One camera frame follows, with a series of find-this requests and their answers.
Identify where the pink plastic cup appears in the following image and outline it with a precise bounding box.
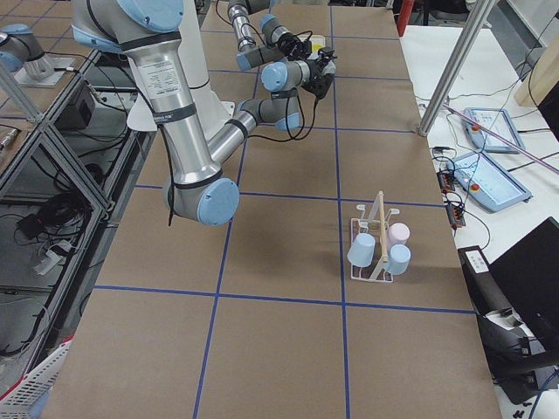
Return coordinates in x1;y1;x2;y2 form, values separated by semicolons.
387;223;411;247

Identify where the cream plastic tray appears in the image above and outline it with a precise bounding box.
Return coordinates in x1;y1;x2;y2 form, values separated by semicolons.
299;34;327;59

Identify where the teach pendant tablet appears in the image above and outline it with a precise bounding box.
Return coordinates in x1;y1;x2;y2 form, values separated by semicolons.
446;150;532;213
463;107;525;154

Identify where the red cylinder tube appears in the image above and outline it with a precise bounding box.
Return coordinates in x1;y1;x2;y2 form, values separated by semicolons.
397;0;415;38

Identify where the white wire cup rack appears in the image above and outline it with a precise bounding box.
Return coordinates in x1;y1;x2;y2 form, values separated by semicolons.
346;190;399;284

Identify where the white perforated basket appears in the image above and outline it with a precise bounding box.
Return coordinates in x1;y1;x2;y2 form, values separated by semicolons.
1;335;73;419

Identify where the far teach pendant tablet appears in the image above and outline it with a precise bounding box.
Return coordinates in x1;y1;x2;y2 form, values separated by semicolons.
463;107;525;154

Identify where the light blue cup on rack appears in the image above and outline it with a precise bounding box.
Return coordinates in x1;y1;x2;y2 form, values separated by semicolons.
385;244;411;276

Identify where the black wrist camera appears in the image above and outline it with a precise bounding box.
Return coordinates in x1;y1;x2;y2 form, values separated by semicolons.
318;46;337;65

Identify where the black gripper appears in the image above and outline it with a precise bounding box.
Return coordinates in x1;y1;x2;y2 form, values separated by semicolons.
279;32;312;60
302;56;335;99

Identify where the near teach pendant tablet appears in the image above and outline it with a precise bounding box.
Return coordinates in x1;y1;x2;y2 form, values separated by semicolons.
446;150;532;213

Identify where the aluminium frame post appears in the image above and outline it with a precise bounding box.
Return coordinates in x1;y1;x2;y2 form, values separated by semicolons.
418;0;495;136

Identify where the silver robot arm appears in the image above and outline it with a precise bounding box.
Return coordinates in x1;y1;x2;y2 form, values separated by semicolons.
227;0;312;71
72;1;335;226

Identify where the light blue plastic cup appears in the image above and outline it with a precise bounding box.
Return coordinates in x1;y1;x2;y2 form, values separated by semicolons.
347;233;376;268

